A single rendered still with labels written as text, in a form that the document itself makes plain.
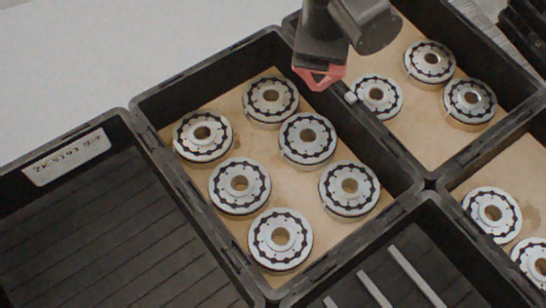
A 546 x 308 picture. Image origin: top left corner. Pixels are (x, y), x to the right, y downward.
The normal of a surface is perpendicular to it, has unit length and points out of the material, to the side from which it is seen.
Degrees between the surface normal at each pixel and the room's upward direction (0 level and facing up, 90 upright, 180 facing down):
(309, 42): 1
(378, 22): 90
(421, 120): 0
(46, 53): 0
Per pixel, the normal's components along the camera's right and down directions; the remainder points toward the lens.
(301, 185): 0.09, -0.47
